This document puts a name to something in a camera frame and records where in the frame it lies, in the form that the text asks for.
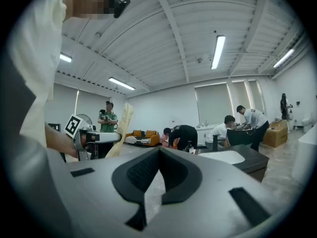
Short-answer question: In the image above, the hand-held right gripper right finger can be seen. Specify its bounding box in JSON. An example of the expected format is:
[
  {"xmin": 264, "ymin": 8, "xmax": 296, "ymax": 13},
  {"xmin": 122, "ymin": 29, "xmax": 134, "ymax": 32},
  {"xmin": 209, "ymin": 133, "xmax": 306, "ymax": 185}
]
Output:
[{"xmin": 145, "ymin": 146, "xmax": 285, "ymax": 238}]

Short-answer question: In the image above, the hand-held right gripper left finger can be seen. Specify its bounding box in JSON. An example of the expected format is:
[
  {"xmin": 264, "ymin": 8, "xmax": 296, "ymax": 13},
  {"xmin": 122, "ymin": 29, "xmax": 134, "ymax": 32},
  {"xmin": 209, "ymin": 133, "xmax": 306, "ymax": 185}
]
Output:
[{"xmin": 46, "ymin": 146, "xmax": 160, "ymax": 238}]

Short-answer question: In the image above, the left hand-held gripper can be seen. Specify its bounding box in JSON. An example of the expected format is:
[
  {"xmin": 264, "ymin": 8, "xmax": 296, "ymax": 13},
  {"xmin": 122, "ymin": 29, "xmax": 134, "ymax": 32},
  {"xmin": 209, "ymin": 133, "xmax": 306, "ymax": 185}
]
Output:
[{"xmin": 63, "ymin": 114, "xmax": 123, "ymax": 162}]

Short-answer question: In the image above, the person's left forearm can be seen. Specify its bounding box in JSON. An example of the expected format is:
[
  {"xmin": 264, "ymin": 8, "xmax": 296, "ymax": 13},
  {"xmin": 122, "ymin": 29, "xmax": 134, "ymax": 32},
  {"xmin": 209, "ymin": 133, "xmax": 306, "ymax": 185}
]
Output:
[{"xmin": 45, "ymin": 122, "xmax": 78, "ymax": 159}]

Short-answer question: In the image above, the person's left hand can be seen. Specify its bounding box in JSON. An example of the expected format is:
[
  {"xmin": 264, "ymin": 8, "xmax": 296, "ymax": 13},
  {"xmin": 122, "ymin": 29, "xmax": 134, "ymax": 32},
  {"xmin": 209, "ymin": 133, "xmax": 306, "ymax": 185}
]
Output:
[{"xmin": 79, "ymin": 132, "xmax": 97, "ymax": 149}]

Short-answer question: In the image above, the standing floor fan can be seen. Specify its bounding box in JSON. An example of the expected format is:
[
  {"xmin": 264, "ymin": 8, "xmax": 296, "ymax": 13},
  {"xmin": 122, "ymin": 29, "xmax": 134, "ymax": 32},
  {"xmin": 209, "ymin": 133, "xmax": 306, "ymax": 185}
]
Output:
[{"xmin": 76, "ymin": 114, "xmax": 93, "ymax": 129}]

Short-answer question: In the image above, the black white striped blanket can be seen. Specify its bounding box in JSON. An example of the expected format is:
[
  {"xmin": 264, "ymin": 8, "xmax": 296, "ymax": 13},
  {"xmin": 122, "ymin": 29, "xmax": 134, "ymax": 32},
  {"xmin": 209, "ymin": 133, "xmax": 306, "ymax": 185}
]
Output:
[{"xmin": 125, "ymin": 135, "xmax": 152, "ymax": 145}]

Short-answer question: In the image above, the grey window blind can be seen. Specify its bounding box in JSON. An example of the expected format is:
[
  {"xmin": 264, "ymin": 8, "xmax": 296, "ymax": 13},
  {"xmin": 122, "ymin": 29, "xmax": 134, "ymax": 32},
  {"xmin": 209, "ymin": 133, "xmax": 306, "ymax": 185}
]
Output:
[
  {"xmin": 194, "ymin": 82, "xmax": 235, "ymax": 127},
  {"xmin": 248, "ymin": 80, "xmax": 265, "ymax": 114},
  {"xmin": 75, "ymin": 89, "xmax": 126, "ymax": 131},
  {"xmin": 232, "ymin": 80, "xmax": 251, "ymax": 114}
]

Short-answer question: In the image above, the orange sofa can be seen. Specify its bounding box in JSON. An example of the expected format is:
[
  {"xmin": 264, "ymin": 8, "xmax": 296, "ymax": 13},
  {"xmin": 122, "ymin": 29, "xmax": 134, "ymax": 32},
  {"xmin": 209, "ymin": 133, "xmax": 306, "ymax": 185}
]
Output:
[{"xmin": 125, "ymin": 129, "xmax": 160, "ymax": 147}]

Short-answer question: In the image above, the white sink basin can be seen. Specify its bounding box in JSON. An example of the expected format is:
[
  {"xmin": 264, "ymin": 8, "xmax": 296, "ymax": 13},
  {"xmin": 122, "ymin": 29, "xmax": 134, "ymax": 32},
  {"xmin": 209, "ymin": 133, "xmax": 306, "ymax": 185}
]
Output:
[{"xmin": 198, "ymin": 150, "xmax": 246, "ymax": 165}]

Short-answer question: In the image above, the pink chair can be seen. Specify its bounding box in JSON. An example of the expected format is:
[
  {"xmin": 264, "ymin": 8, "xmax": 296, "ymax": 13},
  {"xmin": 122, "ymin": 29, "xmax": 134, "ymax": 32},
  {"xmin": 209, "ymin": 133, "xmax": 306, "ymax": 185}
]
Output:
[{"xmin": 160, "ymin": 132, "xmax": 171, "ymax": 147}]

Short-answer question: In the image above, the black faucet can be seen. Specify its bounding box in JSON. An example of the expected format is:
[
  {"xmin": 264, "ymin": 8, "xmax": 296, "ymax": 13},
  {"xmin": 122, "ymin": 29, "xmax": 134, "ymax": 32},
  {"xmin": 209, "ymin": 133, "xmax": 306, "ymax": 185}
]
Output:
[{"xmin": 212, "ymin": 134, "xmax": 226, "ymax": 151}]

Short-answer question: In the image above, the black vanity counter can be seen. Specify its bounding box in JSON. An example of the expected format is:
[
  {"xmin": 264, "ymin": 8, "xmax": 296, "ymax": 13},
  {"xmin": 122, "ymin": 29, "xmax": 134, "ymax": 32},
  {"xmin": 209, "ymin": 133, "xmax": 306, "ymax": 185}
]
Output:
[{"xmin": 195, "ymin": 144, "xmax": 270, "ymax": 183}]

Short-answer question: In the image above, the black bathtub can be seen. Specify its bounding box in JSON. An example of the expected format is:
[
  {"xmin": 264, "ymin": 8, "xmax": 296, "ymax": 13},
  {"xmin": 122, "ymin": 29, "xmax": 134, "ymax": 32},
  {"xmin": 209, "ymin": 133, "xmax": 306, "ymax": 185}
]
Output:
[{"xmin": 226, "ymin": 127, "xmax": 256, "ymax": 147}]

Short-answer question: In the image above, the cardboard box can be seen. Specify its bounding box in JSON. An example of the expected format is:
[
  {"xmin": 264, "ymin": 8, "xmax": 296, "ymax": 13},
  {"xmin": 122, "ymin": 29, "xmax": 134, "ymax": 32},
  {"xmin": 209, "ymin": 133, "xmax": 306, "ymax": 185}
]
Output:
[{"xmin": 262, "ymin": 119, "xmax": 288, "ymax": 148}]

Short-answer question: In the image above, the person's cream t-shirt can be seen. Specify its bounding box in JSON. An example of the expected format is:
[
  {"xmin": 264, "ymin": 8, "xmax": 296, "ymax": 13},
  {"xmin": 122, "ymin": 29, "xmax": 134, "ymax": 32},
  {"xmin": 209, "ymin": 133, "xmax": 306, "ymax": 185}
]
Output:
[{"xmin": 9, "ymin": 0, "xmax": 68, "ymax": 148}]

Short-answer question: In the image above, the white box cabinet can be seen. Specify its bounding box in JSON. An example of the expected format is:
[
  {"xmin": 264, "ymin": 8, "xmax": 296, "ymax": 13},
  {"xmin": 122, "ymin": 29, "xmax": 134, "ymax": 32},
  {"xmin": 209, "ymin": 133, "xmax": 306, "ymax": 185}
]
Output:
[{"xmin": 291, "ymin": 124, "xmax": 317, "ymax": 188}]

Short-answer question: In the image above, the white toilet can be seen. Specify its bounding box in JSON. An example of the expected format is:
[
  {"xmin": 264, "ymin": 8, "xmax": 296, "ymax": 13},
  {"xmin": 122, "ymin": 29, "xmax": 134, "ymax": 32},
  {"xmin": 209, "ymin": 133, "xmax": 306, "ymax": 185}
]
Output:
[{"xmin": 301, "ymin": 113, "xmax": 314, "ymax": 133}]

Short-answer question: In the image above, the person's face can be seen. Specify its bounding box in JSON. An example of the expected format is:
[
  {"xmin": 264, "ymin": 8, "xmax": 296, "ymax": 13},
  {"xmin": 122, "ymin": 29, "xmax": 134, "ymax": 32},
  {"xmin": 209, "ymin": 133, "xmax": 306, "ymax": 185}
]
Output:
[{"xmin": 62, "ymin": 0, "xmax": 117, "ymax": 21}]

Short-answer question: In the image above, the black head-worn camera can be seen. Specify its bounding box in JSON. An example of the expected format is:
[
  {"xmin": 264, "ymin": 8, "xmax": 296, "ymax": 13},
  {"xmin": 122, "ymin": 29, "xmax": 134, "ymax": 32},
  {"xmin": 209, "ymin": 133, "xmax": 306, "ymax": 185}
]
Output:
[{"xmin": 108, "ymin": 0, "xmax": 131, "ymax": 19}]

